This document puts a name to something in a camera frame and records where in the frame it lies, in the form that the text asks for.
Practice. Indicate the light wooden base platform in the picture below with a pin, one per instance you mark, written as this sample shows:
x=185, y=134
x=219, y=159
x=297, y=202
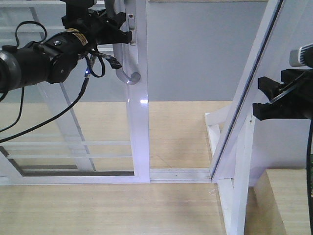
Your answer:
x=178, y=139

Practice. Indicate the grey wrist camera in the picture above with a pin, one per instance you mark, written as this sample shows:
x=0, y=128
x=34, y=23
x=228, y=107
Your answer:
x=302, y=56

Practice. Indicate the light wooden box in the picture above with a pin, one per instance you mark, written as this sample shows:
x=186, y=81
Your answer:
x=282, y=199

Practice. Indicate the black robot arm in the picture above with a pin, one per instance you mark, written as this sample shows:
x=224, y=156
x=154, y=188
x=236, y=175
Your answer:
x=52, y=59

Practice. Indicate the metal floor door track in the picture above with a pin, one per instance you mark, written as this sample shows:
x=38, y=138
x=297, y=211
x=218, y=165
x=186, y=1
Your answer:
x=180, y=175

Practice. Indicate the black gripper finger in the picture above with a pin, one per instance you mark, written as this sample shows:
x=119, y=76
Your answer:
x=291, y=101

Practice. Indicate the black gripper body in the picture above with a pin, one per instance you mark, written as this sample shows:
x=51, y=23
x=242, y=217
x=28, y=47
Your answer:
x=95, y=27

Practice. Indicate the grey door handle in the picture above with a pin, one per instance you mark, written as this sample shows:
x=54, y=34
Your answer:
x=118, y=51

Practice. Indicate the white door frame post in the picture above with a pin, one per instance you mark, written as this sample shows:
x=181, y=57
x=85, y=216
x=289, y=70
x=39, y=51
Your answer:
x=231, y=130

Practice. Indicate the white framed sliding glass door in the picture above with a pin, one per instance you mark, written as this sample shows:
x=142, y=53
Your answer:
x=85, y=130

